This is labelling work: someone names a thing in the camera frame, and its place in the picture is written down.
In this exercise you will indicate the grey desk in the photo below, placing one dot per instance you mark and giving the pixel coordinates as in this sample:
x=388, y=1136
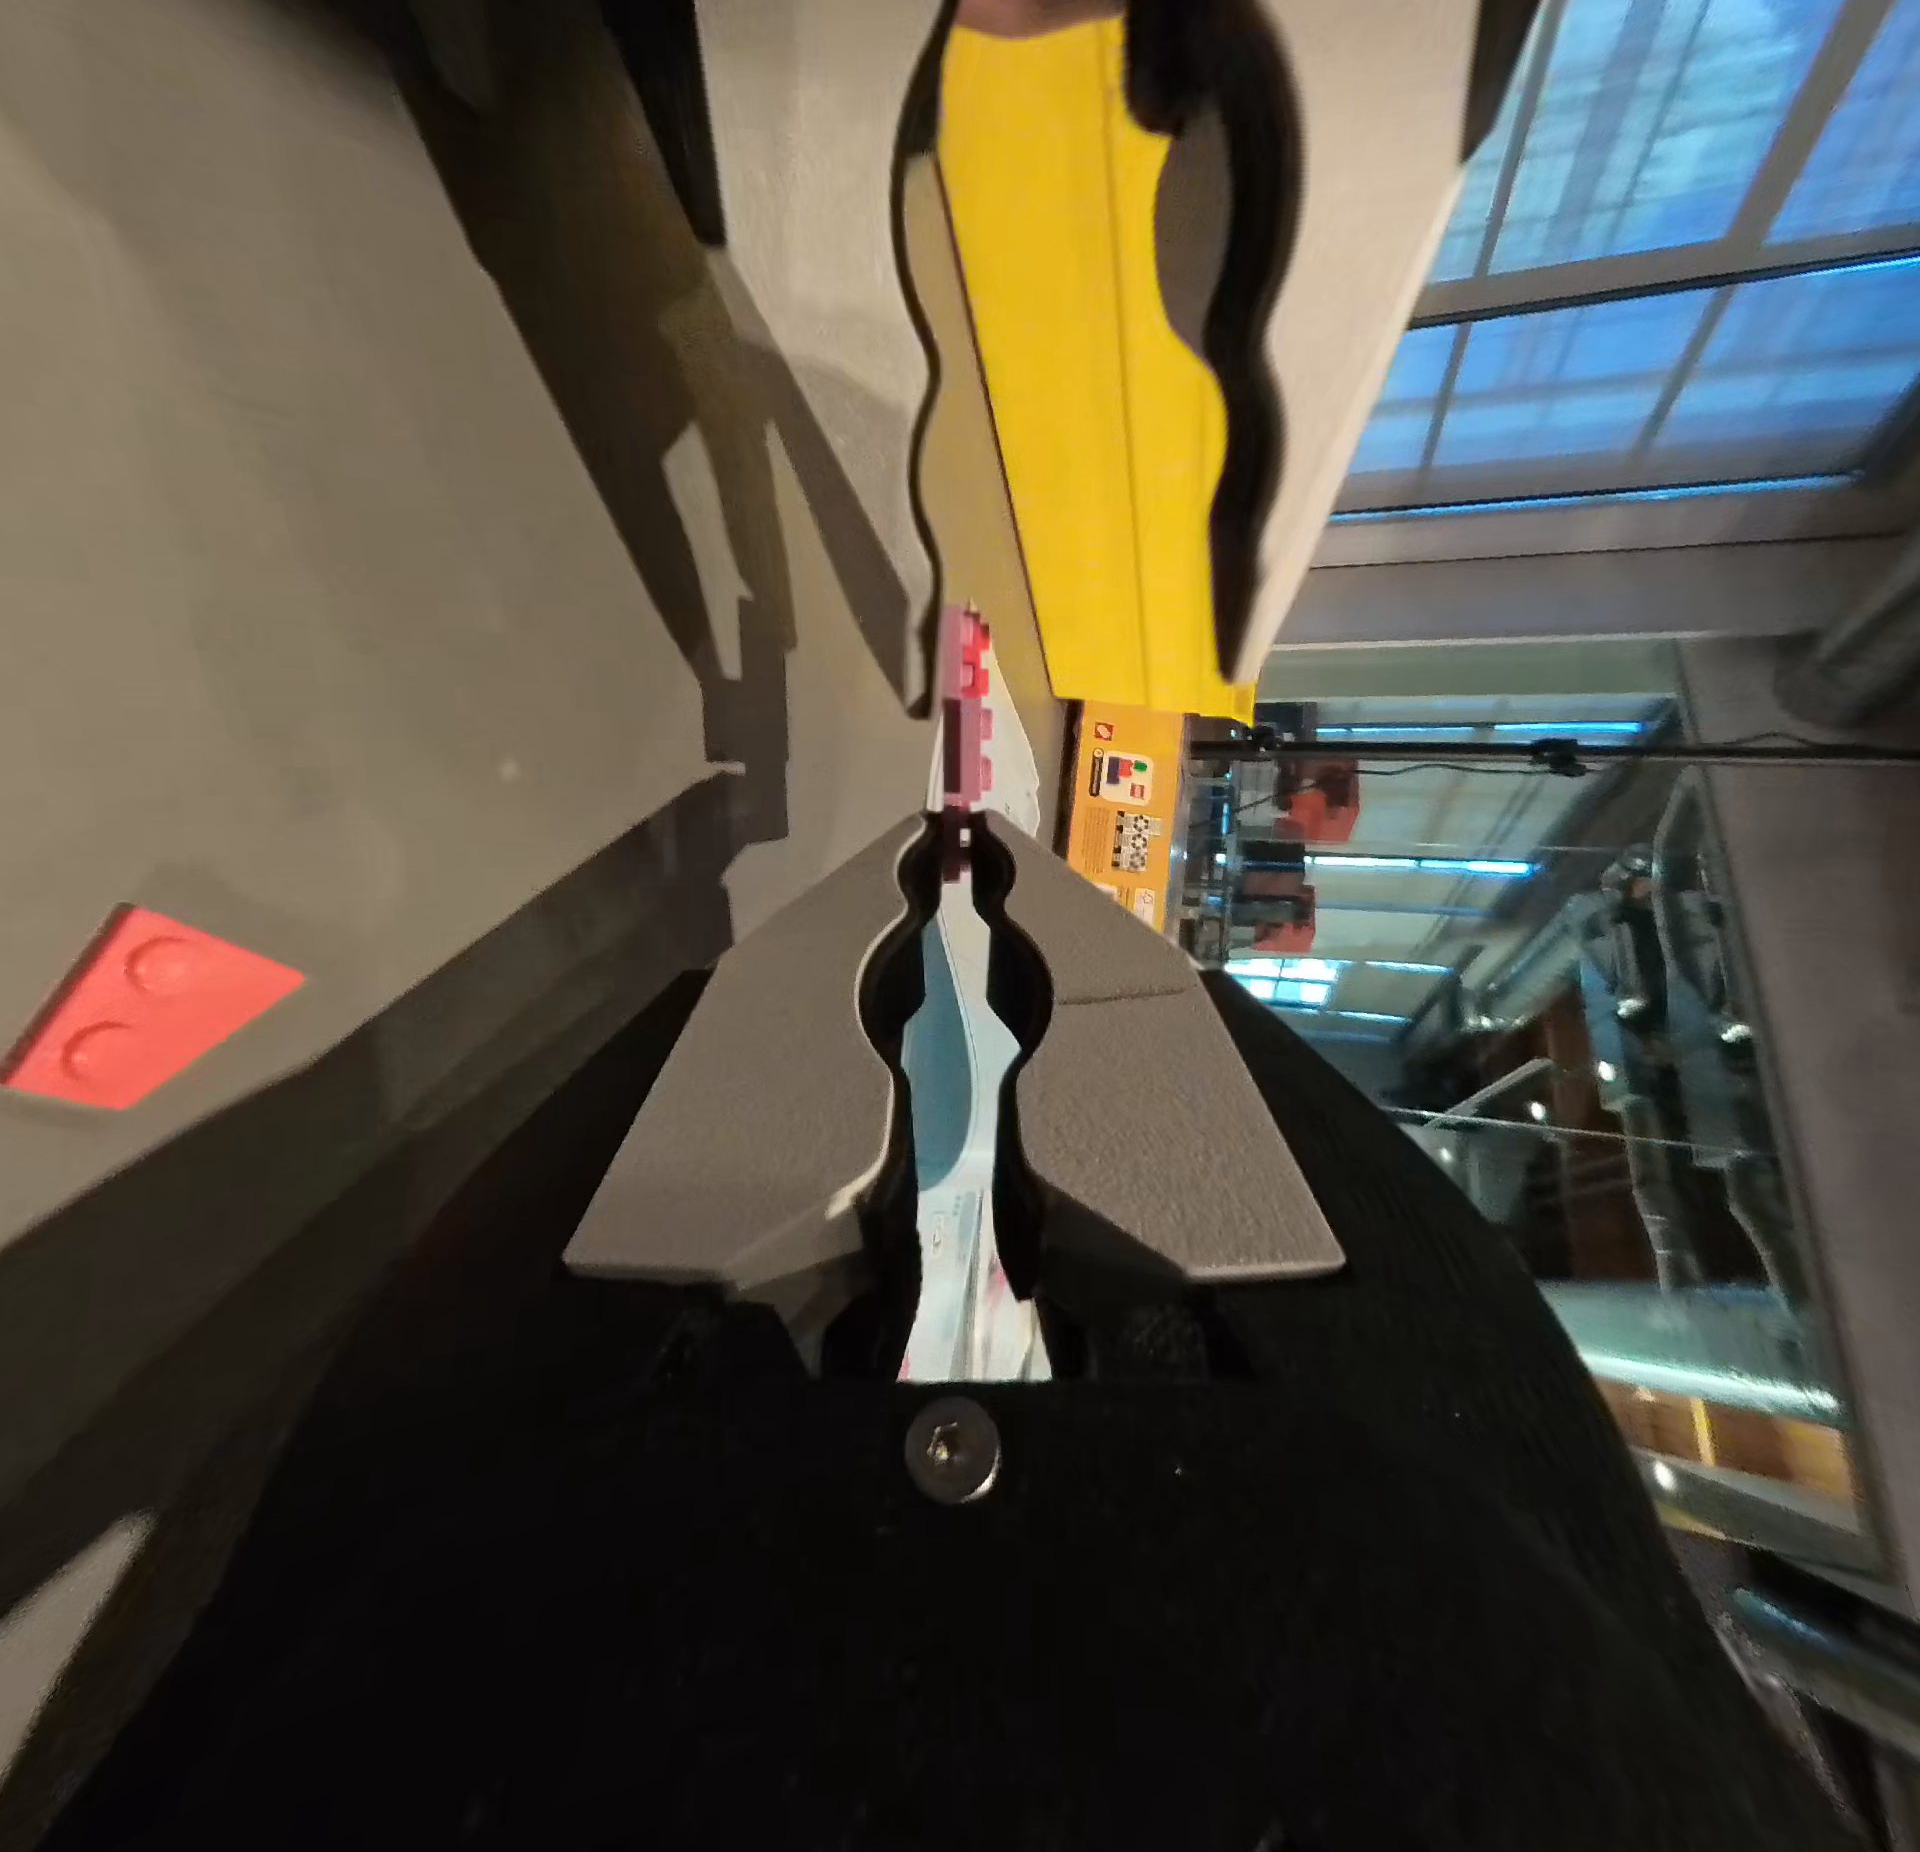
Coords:
x=301, y=531

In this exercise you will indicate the yellow plastic bin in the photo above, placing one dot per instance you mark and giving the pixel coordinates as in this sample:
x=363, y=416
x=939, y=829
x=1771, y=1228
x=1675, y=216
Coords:
x=1080, y=381

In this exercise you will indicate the black pole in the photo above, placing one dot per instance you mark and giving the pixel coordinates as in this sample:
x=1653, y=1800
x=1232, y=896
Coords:
x=1574, y=751

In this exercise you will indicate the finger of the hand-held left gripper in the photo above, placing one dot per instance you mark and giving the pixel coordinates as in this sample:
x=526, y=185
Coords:
x=809, y=233
x=1349, y=233

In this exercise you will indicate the window with black frame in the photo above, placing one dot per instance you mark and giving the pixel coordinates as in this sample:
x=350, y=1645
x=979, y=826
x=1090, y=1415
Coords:
x=1649, y=233

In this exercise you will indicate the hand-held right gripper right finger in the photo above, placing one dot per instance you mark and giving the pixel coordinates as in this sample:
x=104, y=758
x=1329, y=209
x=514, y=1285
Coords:
x=1184, y=1132

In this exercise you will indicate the glass partition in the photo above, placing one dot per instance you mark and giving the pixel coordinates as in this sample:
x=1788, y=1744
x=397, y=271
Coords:
x=1574, y=1057

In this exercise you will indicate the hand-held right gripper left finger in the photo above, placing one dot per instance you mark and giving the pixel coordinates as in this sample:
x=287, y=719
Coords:
x=734, y=1132

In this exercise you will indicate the red wedge brick plate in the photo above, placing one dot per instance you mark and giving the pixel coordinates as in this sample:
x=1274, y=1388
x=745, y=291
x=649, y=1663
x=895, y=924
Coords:
x=144, y=1004
x=969, y=654

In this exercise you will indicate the long pink brick plate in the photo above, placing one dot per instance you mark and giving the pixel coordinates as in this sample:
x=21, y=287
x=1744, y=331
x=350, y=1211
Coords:
x=963, y=804

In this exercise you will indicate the light blue instruction booklet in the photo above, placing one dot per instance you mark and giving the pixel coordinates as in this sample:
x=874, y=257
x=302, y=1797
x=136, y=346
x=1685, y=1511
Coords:
x=953, y=1103

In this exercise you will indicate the red black tool case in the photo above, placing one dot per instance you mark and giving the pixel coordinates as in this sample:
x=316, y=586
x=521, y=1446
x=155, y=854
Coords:
x=1320, y=804
x=1283, y=915

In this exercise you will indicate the yellow toy box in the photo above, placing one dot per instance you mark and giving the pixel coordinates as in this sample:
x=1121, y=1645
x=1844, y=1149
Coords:
x=1133, y=816

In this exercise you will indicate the pink wedge brick plate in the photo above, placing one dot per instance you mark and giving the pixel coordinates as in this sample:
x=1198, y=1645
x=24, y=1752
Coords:
x=963, y=751

